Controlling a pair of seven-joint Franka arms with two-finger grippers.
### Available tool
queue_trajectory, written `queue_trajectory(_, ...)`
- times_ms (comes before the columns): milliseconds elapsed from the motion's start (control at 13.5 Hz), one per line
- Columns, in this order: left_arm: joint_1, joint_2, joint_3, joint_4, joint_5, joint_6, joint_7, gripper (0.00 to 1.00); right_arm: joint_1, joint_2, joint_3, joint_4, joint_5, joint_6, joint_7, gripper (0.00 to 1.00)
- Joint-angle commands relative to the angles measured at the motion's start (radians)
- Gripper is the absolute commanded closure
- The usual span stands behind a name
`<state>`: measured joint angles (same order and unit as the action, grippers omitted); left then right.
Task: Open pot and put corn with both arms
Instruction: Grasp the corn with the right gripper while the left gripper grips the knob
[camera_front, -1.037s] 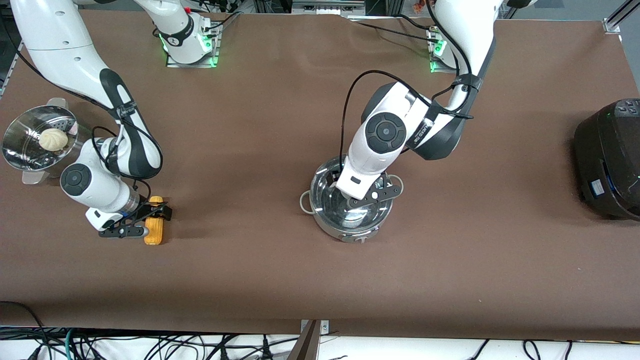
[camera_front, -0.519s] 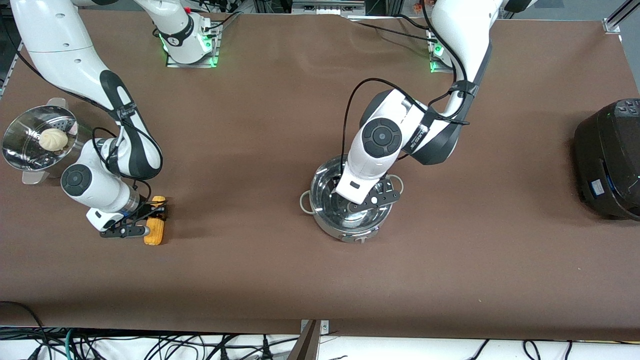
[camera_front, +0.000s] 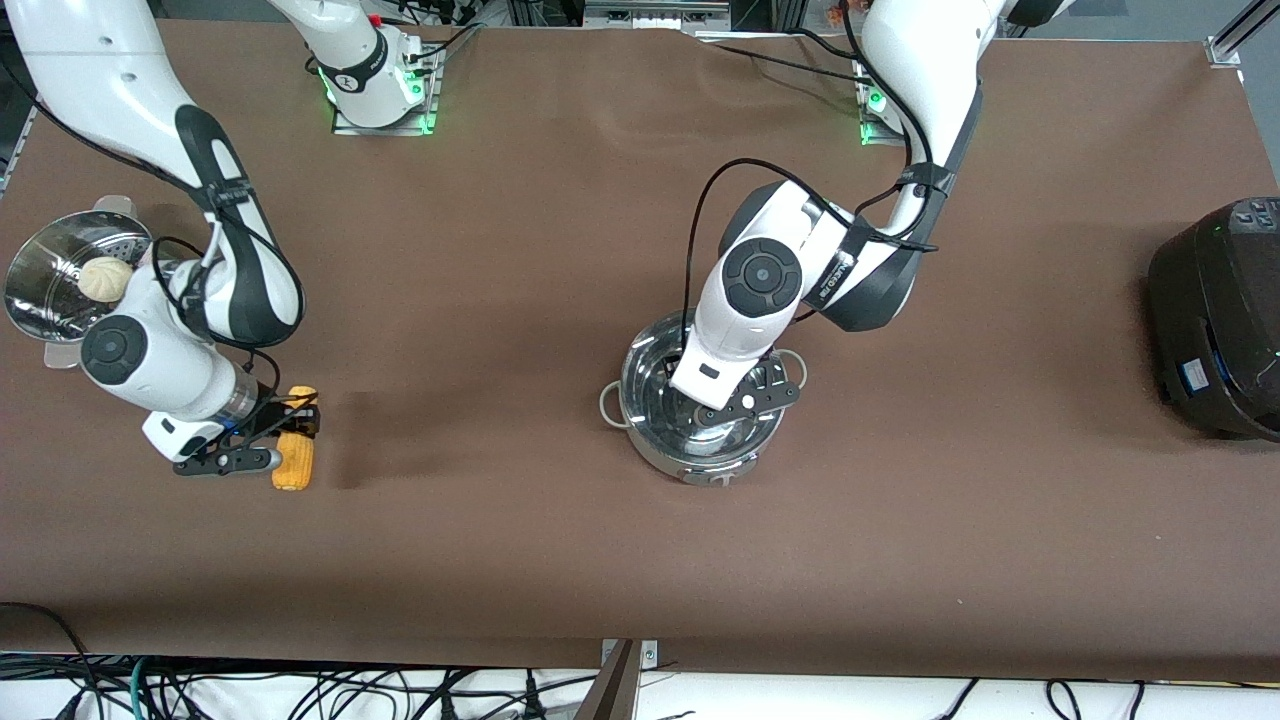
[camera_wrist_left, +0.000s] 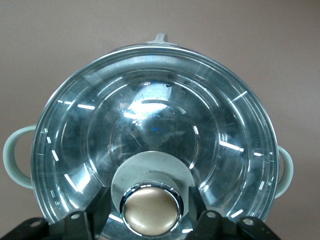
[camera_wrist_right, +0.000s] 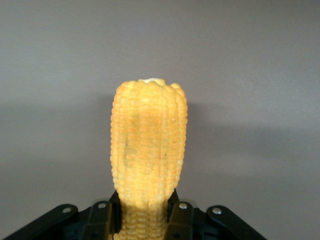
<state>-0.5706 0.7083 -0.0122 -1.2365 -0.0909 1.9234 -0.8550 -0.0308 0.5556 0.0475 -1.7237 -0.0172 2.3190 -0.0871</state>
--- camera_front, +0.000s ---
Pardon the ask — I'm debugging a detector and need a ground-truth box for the steel steamer pot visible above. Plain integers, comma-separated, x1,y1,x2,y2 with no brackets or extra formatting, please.
3,195,156,371

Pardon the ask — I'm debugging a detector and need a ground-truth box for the yellow corn cob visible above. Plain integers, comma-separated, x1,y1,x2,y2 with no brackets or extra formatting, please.
272,385,319,493

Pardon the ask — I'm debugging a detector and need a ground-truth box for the small metal edge bracket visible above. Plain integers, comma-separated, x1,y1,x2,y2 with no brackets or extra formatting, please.
600,638,660,669

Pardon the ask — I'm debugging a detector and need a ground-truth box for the aluminium frame profile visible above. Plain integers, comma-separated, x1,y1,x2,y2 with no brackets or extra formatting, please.
584,0,733,31

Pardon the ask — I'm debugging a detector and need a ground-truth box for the aluminium diagonal frame post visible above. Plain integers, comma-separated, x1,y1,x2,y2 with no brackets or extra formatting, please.
1210,0,1280,51

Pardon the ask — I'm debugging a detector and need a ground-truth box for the black base power cable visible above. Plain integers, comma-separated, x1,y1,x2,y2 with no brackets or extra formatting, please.
697,28,871,87
400,20,487,67

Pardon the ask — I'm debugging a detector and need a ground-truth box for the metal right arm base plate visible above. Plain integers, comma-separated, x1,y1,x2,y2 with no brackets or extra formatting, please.
333,45,439,136

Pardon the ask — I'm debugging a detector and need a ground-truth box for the stainless steel pot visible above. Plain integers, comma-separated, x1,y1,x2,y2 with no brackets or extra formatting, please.
600,310,809,488

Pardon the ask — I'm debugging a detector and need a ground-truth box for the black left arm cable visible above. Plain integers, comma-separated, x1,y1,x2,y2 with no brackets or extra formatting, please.
682,0,943,346

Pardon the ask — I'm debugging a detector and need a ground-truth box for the white steamed bun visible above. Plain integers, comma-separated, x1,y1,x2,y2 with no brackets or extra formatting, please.
80,257,135,303

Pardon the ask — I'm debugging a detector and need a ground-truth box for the black looped floor cable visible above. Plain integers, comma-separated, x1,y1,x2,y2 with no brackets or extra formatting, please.
0,600,93,720

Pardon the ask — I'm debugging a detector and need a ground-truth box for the glass pot lid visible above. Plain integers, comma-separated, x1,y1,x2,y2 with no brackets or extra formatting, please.
621,312,786,463

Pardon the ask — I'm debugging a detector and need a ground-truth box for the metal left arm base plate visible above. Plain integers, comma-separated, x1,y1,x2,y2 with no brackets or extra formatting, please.
856,55,906,148

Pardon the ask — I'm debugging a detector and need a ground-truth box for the black rice cooker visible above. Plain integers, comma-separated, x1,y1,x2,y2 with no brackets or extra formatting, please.
1147,197,1280,443

